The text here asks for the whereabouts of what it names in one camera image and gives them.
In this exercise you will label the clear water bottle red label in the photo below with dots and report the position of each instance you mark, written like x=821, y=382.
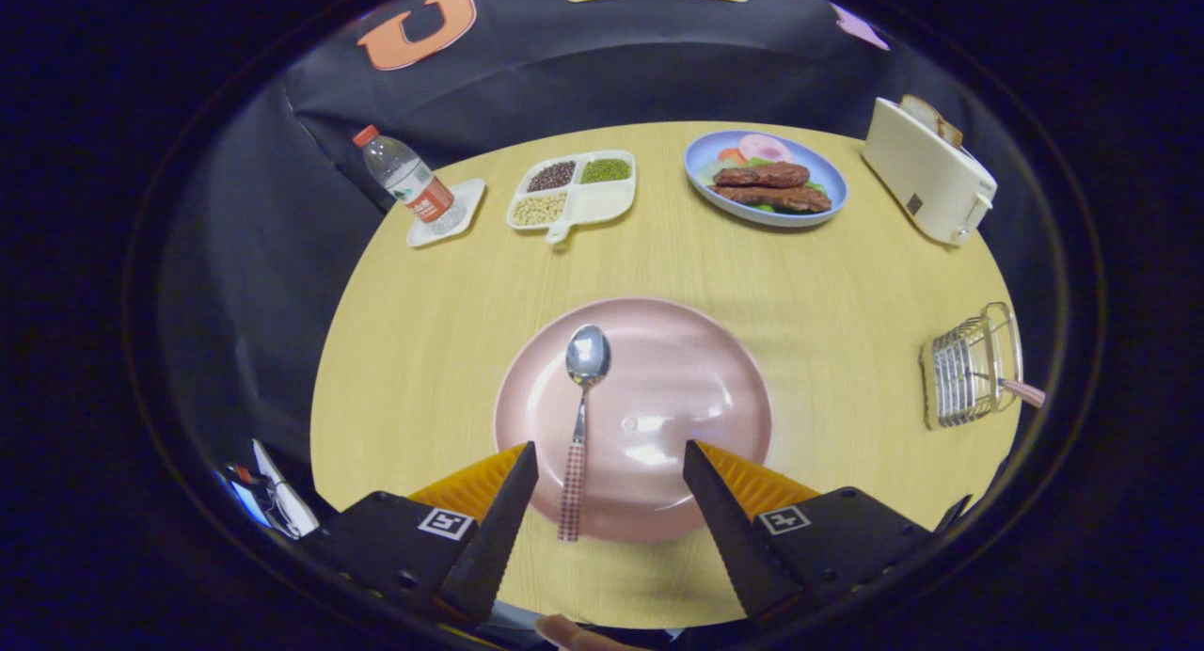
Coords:
x=409, y=176

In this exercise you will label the green lettuce leaf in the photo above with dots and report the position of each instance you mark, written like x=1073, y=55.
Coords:
x=712, y=169

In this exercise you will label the white divided bean tray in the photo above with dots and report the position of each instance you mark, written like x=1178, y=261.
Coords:
x=602, y=204

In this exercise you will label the blue lit screen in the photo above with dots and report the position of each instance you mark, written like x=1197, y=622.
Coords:
x=246, y=502

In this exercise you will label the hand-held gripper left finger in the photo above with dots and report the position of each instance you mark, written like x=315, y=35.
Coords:
x=499, y=538

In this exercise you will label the blue plate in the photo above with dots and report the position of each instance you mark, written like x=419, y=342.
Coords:
x=820, y=166

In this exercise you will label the pink ham slice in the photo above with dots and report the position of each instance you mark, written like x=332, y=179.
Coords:
x=764, y=148

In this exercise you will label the white toaster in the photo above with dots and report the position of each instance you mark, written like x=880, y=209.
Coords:
x=922, y=171

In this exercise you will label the brown grilled meat strip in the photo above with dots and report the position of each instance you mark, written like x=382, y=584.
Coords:
x=771, y=198
x=762, y=175

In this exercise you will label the toast bread slice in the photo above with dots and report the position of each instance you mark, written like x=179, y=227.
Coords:
x=952, y=132
x=920, y=113

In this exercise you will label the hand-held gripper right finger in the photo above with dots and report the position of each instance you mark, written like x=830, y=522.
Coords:
x=729, y=529

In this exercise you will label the orange carrot slice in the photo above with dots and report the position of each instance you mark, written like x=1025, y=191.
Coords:
x=730, y=155

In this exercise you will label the pink plate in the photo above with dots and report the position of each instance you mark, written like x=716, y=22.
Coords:
x=677, y=369

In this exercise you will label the white square coaster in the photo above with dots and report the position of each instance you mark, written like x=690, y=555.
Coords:
x=467, y=199

